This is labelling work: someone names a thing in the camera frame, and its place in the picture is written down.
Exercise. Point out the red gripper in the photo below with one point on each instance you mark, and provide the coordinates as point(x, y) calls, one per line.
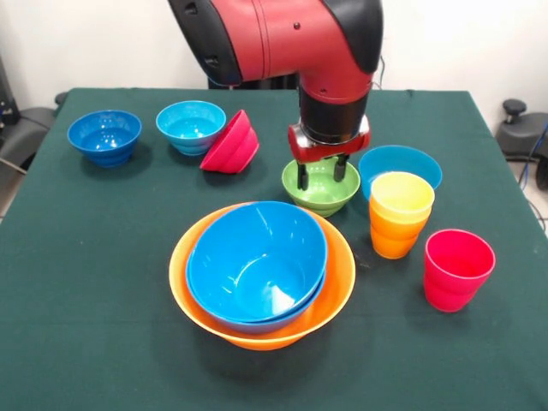
point(325, 152)

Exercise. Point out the small green bowl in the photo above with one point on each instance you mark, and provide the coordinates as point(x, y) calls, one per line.
point(321, 192)

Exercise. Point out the shallow blue ribbed bowl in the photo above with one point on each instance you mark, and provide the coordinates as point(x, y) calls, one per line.
point(398, 160)

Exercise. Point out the yellow plastic cup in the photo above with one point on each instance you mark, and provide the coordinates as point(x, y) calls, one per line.
point(402, 192)

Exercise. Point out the small red bowl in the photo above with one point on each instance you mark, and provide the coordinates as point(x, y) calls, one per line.
point(233, 145)

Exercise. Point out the large blue bowl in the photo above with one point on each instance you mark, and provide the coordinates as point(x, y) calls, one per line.
point(257, 327)
point(257, 257)

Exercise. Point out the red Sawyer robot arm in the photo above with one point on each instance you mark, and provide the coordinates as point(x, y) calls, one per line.
point(295, 38)

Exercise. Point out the orange plastic cup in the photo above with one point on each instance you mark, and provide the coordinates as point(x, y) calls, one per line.
point(396, 240)

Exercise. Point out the large orange bowl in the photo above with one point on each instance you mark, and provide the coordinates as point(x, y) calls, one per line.
point(338, 274)

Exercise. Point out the small light blue bowl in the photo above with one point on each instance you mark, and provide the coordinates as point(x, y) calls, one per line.
point(190, 126)

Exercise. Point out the red plastic cup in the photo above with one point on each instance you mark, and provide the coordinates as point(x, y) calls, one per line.
point(454, 287)

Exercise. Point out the dark green table cloth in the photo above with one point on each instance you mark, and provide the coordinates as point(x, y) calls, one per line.
point(274, 385)

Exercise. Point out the small dark blue bowl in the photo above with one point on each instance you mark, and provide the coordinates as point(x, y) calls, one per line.
point(105, 137)

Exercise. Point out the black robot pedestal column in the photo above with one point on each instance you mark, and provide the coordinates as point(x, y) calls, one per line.
point(265, 85)

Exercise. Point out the grey pedestal foot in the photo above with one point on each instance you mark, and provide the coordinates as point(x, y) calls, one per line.
point(520, 137)
point(25, 128)

